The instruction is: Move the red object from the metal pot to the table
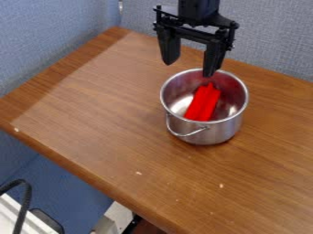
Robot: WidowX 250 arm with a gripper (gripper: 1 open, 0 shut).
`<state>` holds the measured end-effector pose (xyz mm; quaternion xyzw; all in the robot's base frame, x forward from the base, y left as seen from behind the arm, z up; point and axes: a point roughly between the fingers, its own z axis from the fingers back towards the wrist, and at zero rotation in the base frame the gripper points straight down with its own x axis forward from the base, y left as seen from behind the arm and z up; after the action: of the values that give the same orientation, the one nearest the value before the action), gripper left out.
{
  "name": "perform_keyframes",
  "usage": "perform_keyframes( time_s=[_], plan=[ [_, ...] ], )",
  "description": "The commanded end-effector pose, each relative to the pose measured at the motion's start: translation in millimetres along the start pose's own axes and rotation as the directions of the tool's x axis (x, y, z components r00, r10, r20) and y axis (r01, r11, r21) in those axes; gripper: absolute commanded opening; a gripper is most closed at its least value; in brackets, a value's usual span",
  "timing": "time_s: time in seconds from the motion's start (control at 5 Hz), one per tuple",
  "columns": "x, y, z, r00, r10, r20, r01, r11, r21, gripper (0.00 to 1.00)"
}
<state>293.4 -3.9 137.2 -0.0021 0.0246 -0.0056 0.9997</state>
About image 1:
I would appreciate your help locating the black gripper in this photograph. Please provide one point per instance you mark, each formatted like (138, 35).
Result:
(199, 23)

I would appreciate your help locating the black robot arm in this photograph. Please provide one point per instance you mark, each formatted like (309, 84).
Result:
(195, 21)

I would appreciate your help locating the metal pot with handle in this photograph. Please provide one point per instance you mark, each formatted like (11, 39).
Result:
(176, 94)

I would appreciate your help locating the red block object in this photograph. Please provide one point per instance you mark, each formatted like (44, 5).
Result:
(202, 106)

